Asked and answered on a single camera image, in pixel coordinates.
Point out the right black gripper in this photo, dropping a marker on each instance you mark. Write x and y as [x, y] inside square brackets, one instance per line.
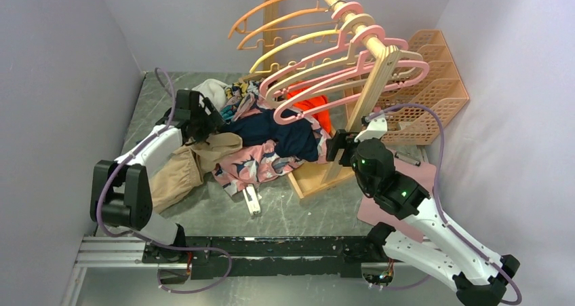
[343, 140]

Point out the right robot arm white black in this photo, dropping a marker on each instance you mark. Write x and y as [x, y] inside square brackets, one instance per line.
[477, 275]

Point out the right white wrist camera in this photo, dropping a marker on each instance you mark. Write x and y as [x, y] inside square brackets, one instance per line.
[375, 127]

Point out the pink patterned shorts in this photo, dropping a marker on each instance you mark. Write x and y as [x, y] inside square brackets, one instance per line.
[257, 164]

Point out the yellow black patterned garment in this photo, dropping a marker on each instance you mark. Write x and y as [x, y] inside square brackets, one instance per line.
[235, 93]

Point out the white garment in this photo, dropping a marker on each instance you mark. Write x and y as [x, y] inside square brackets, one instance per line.
[215, 91]

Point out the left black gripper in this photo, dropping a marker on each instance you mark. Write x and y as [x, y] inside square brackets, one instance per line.
[213, 121]

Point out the white plastic clip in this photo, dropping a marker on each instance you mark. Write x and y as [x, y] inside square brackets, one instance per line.
[252, 199]

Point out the front orange hanger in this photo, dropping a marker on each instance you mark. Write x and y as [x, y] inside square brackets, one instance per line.
[272, 25]

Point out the orange shorts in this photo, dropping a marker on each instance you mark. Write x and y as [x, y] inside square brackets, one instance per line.
[323, 117]

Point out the yellow hanger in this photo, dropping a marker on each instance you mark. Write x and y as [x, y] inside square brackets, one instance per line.
[316, 37]

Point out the wooden clothes rack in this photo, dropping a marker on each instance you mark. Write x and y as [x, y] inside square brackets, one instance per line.
[369, 94]

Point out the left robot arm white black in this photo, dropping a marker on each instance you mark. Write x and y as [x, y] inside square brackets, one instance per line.
[121, 189]

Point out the navy blue shorts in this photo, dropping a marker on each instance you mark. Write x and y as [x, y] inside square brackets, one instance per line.
[303, 139]

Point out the pink clipboard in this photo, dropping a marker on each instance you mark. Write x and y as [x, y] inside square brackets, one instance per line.
[412, 181]

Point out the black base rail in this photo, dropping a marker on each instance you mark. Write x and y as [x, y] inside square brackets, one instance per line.
[346, 256]

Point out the orange hanger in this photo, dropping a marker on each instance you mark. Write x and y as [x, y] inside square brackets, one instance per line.
[269, 9]
[272, 25]

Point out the rear orange hanger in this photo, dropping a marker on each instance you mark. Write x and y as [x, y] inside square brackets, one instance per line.
[269, 9]

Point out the front pink hanger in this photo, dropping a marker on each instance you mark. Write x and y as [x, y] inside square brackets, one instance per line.
[350, 83]

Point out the beige shorts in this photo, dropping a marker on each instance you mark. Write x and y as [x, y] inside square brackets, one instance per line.
[186, 166]

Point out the peach plastic file organizer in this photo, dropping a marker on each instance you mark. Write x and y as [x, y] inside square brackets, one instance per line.
[442, 90]

